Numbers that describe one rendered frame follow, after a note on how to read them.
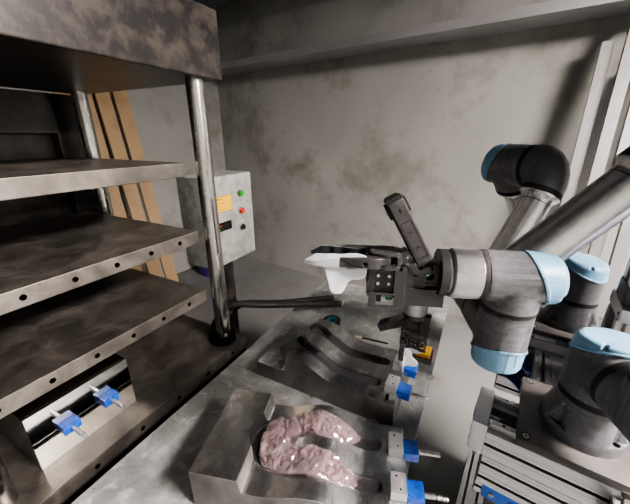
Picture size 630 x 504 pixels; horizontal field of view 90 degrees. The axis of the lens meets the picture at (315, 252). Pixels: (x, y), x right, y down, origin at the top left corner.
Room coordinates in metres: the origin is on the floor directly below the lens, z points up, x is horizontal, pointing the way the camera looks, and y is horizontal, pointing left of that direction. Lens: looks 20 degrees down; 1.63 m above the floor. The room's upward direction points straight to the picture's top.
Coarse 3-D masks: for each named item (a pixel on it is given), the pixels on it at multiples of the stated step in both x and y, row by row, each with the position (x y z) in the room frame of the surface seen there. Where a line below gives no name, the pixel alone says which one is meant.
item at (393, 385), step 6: (390, 378) 0.79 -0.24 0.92; (396, 378) 0.79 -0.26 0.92; (390, 384) 0.77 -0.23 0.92; (396, 384) 0.77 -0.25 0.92; (402, 384) 0.78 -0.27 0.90; (408, 384) 0.78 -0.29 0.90; (384, 390) 0.77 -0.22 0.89; (390, 390) 0.76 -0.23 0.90; (396, 390) 0.76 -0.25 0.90; (402, 390) 0.76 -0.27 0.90; (408, 390) 0.76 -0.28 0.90; (402, 396) 0.75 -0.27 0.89; (408, 396) 0.74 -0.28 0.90; (414, 396) 0.75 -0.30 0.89; (420, 396) 0.74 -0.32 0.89
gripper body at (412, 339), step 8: (416, 320) 0.83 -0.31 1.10; (424, 320) 0.84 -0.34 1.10; (408, 328) 0.86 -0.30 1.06; (416, 328) 0.85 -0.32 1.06; (424, 328) 0.84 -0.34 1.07; (400, 336) 0.85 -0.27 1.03; (408, 336) 0.84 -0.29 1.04; (416, 336) 0.83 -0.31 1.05; (424, 336) 0.83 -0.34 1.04; (408, 344) 0.85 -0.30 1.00; (416, 344) 0.84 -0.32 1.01; (424, 344) 0.83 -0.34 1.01; (424, 352) 0.82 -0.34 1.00
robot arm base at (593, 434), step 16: (560, 384) 0.53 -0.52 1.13; (544, 400) 0.55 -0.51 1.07; (560, 400) 0.52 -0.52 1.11; (576, 400) 0.49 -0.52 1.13; (544, 416) 0.52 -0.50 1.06; (560, 416) 0.51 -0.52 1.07; (576, 416) 0.48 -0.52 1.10; (592, 416) 0.47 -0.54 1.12; (560, 432) 0.48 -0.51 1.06; (576, 432) 0.47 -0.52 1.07; (592, 432) 0.46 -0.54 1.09; (608, 432) 0.45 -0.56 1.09; (576, 448) 0.46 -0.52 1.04; (592, 448) 0.45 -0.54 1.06; (608, 448) 0.44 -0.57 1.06; (624, 448) 0.44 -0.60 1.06
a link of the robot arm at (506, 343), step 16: (464, 304) 0.50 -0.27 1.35; (480, 304) 0.43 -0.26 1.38; (480, 320) 0.42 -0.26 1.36; (496, 320) 0.40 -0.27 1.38; (512, 320) 0.39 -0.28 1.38; (528, 320) 0.39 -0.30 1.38; (480, 336) 0.42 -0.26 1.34; (496, 336) 0.40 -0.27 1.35; (512, 336) 0.39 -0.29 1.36; (528, 336) 0.39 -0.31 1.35; (480, 352) 0.41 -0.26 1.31; (496, 352) 0.39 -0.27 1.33; (512, 352) 0.39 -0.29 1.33; (496, 368) 0.39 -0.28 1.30; (512, 368) 0.39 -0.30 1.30
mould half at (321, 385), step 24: (288, 336) 1.10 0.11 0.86; (312, 336) 0.99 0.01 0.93; (336, 336) 1.02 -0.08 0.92; (264, 360) 0.95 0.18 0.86; (288, 360) 0.88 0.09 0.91; (312, 360) 0.87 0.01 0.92; (336, 360) 0.91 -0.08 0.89; (360, 360) 0.92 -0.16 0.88; (288, 384) 0.88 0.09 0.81; (312, 384) 0.84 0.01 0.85; (336, 384) 0.80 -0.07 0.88; (360, 384) 0.80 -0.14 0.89; (384, 384) 0.80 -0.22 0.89; (360, 408) 0.76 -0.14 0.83; (384, 408) 0.73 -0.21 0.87
